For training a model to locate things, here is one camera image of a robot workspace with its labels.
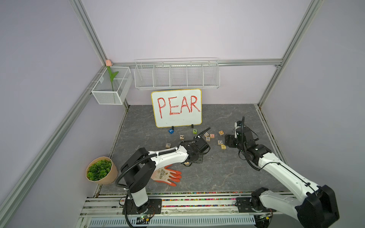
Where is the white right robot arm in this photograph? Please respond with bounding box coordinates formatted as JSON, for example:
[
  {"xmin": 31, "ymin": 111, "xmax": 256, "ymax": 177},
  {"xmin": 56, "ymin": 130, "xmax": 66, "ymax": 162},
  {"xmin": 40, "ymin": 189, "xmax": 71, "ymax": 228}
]
[{"xmin": 225, "ymin": 120, "xmax": 340, "ymax": 228}]

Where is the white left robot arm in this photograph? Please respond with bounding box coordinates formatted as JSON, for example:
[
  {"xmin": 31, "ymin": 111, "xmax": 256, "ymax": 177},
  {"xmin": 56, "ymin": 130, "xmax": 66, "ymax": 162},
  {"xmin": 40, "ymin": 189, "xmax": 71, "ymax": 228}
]
[{"xmin": 115, "ymin": 137, "xmax": 210, "ymax": 208}]

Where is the orange grey work glove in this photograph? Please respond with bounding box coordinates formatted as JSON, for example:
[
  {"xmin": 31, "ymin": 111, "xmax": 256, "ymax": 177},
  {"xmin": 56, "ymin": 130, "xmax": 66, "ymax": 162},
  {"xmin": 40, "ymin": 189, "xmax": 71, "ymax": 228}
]
[{"xmin": 151, "ymin": 165, "xmax": 182, "ymax": 187}]

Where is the yellow framed whiteboard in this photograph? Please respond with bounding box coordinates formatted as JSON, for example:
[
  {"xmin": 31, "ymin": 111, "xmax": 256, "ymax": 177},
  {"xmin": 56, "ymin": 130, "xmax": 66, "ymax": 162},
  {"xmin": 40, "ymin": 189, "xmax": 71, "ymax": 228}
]
[{"xmin": 151, "ymin": 88, "xmax": 202, "ymax": 128}]

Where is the potted green plant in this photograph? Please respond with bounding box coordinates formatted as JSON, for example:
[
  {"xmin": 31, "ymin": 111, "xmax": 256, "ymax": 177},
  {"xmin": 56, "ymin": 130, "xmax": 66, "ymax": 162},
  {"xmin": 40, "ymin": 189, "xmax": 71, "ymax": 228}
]
[{"xmin": 86, "ymin": 157, "xmax": 118, "ymax": 185}]

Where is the artificial tulip flower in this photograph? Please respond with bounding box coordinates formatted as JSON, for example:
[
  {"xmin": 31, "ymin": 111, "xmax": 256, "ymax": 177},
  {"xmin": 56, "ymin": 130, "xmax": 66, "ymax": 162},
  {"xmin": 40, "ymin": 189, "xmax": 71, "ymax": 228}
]
[{"xmin": 105, "ymin": 59, "xmax": 119, "ymax": 91}]

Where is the aluminium rail base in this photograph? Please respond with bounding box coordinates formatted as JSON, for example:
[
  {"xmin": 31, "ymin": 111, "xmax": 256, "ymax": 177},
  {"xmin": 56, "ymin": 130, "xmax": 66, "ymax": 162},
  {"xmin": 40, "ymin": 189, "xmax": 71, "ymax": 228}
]
[{"xmin": 76, "ymin": 192, "xmax": 277, "ymax": 228}]

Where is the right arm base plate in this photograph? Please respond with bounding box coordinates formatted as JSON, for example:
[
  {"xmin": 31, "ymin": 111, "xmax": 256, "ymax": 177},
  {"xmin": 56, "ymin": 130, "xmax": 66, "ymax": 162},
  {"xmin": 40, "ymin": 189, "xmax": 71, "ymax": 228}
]
[{"xmin": 234, "ymin": 197, "xmax": 271, "ymax": 213}]

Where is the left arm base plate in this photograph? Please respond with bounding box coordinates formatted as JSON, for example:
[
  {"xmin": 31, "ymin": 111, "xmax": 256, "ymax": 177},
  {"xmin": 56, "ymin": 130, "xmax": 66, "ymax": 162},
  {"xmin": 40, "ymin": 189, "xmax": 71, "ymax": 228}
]
[{"xmin": 124, "ymin": 198, "xmax": 162, "ymax": 215}]

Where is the white wire shelf long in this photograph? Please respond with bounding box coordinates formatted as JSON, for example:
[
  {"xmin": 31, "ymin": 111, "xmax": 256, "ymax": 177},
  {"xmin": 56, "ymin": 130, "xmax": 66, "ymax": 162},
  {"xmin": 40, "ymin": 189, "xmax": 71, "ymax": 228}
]
[{"xmin": 134, "ymin": 58, "xmax": 221, "ymax": 90}]

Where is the white wire basket small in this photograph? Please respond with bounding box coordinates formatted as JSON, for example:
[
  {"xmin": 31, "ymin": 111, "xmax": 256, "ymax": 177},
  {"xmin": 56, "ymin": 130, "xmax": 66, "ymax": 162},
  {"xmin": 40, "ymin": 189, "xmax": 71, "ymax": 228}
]
[{"xmin": 91, "ymin": 66, "xmax": 133, "ymax": 105}]

